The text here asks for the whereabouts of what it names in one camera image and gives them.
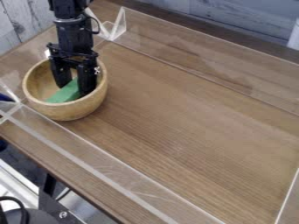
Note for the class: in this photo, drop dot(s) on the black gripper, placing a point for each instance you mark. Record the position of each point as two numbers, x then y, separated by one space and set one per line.
73 52

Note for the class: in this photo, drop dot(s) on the green rectangular block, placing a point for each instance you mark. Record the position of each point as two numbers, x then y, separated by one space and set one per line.
66 94

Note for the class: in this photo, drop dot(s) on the brown wooden bowl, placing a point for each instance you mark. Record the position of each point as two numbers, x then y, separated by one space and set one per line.
38 88

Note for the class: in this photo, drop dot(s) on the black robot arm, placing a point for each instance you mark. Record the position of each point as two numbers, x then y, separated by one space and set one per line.
68 9

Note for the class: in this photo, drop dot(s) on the black metal table leg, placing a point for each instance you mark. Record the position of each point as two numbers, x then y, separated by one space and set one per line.
49 184

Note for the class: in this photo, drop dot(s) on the dark grey round base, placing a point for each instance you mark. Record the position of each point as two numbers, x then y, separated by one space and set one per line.
33 217

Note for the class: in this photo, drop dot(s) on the white object at right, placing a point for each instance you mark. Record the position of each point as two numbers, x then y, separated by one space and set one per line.
293 37

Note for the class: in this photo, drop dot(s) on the clear acrylic corner bracket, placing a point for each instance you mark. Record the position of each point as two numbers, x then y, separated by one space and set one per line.
110 30

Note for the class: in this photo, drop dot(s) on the clear acrylic front wall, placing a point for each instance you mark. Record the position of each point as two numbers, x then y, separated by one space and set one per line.
105 181

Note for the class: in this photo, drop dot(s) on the clear acrylic wall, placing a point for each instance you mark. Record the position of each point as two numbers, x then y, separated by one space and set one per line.
105 181
248 71

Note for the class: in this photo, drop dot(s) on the grey metal bracket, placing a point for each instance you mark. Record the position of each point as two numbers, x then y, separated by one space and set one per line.
56 210

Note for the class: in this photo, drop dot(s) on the clear acrylic rear wall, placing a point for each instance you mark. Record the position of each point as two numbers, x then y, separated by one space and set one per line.
248 71

